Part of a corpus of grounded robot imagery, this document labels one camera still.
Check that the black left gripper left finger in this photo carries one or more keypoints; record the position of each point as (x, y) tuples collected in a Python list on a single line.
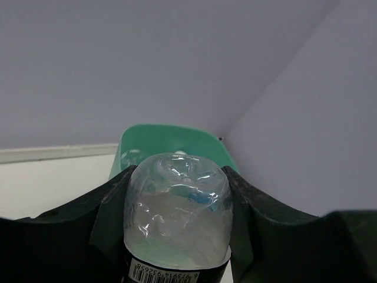
[(80, 241)]

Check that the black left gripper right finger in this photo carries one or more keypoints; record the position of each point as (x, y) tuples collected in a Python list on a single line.
[(273, 242)]

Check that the green plastic bin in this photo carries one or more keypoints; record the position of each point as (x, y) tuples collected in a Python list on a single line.
[(158, 138)]

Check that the clear bottle white cap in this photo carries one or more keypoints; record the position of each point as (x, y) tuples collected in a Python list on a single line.
[(132, 157)]

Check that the black-label clear bottle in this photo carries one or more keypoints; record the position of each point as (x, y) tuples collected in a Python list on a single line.
[(178, 217)]

